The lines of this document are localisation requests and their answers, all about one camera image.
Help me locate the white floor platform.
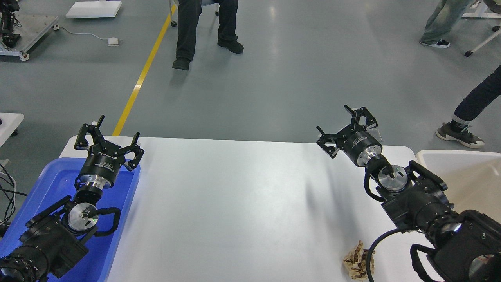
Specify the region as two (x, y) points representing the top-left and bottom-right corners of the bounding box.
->
(65, 0), (122, 18)

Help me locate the metal cart with robot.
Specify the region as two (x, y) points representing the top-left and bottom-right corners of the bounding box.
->
(0, 0), (59, 62)

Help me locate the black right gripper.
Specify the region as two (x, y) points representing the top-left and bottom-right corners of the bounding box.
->
(315, 104), (382, 167)

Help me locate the beige plastic bin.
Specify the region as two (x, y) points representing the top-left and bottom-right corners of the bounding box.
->
(416, 150), (501, 222)

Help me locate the person in grey jeans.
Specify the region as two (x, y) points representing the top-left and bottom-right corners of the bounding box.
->
(419, 0), (475, 49)

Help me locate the black cables bundle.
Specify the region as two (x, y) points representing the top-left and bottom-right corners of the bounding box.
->
(0, 163), (28, 228)

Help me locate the person in dark jeans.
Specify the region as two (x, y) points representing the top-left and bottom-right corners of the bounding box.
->
(436, 66), (501, 149)

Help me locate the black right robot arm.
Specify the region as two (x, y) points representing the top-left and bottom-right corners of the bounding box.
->
(316, 105), (501, 282)

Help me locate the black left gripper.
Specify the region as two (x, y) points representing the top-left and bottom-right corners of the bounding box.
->
(74, 115), (145, 188)

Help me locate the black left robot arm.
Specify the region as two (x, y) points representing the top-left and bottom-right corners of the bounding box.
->
(1, 115), (144, 282)

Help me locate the blue plastic bin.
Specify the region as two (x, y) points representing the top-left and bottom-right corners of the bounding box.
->
(0, 157), (141, 282)

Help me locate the white side table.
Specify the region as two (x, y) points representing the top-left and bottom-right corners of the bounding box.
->
(0, 112), (25, 146)

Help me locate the white rolling chair base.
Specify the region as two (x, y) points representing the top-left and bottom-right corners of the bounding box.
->
(462, 0), (501, 58)

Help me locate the person in black trousers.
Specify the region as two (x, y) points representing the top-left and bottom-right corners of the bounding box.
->
(172, 0), (245, 71)

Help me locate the brown paper ball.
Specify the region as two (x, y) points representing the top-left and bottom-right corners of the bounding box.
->
(343, 240), (369, 281)

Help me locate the white power strip with cable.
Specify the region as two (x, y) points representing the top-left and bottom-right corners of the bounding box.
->
(52, 25), (122, 47)

